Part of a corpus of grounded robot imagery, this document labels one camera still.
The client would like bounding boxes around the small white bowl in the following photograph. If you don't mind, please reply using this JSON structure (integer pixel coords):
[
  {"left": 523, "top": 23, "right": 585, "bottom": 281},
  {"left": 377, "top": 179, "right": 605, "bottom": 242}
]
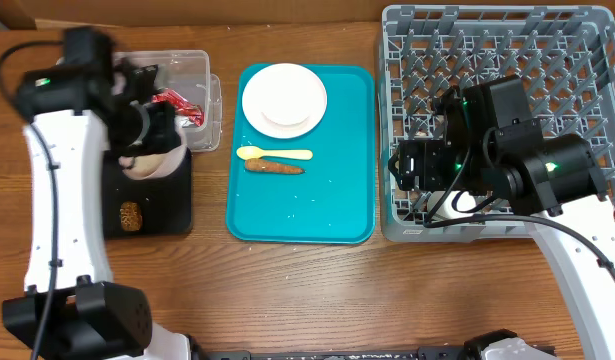
[{"left": 118, "top": 145, "right": 187, "bottom": 180}]

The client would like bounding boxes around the red wrapper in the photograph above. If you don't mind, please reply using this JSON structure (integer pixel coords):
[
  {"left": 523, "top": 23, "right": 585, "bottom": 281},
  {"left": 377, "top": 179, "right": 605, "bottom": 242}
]
[{"left": 152, "top": 88, "right": 205, "bottom": 127}]

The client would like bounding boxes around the white paper cup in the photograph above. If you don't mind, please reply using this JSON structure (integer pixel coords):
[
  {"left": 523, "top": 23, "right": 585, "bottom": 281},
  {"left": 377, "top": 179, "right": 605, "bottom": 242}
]
[{"left": 432, "top": 191, "right": 478, "bottom": 221}]

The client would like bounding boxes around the brown food chunk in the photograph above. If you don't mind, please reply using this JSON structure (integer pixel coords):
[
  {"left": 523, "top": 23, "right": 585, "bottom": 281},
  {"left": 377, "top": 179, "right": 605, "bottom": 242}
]
[{"left": 119, "top": 201, "right": 143, "bottom": 232}]

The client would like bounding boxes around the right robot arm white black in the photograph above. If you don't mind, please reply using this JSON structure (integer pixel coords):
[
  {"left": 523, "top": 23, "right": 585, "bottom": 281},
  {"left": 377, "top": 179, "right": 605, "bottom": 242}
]
[{"left": 387, "top": 75, "right": 615, "bottom": 359}]

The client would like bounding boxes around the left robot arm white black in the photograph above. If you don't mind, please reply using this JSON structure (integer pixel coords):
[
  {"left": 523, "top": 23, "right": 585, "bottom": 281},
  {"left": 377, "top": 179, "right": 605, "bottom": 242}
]
[{"left": 3, "top": 63, "right": 202, "bottom": 359}]

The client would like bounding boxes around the grey dishwasher rack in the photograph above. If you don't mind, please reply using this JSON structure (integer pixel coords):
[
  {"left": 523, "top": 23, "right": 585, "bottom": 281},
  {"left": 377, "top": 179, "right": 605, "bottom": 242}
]
[{"left": 378, "top": 5, "right": 615, "bottom": 217}]

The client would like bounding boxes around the clear plastic bin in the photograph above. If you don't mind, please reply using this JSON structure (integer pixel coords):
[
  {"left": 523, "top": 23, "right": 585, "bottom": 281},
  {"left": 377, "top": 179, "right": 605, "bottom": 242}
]
[{"left": 44, "top": 49, "right": 223, "bottom": 153}]

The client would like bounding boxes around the black plastic tray bin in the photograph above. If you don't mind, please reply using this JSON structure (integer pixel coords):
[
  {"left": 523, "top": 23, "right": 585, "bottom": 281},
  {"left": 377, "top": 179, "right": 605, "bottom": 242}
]
[{"left": 101, "top": 151, "right": 193, "bottom": 238}]

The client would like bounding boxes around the teal plastic tray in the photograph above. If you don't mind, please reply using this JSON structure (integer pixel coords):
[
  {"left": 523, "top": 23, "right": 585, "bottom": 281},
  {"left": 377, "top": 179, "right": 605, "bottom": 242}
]
[{"left": 225, "top": 65, "right": 376, "bottom": 244}]

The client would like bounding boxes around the yellow plastic spoon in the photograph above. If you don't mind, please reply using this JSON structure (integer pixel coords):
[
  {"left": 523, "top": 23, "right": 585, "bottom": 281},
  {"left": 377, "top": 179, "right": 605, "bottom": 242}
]
[{"left": 236, "top": 146, "right": 313, "bottom": 160}]

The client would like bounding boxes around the brown sausage stick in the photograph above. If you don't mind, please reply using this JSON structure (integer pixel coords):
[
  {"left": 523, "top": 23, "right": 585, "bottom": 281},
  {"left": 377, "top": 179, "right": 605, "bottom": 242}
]
[{"left": 245, "top": 159, "right": 304, "bottom": 175}]

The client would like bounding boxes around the large white plate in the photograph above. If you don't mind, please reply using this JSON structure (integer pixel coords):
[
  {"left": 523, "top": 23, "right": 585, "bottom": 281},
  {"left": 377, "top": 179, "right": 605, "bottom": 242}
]
[{"left": 241, "top": 63, "right": 328, "bottom": 139}]

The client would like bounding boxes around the black rail at bottom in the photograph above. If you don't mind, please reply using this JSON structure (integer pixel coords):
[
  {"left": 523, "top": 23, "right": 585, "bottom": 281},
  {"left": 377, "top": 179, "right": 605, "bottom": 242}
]
[{"left": 186, "top": 329, "right": 558, "bottom": 360}]

